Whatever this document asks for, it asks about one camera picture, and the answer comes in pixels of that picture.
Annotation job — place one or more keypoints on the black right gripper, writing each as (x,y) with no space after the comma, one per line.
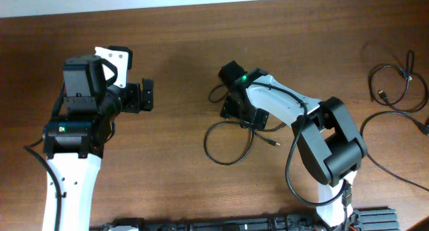
(251,118)

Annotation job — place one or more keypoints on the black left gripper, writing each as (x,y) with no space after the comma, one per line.
(135,97)

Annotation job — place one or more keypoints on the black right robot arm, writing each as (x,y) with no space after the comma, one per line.
(330,146)

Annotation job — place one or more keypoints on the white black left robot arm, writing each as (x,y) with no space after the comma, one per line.
(96,92)

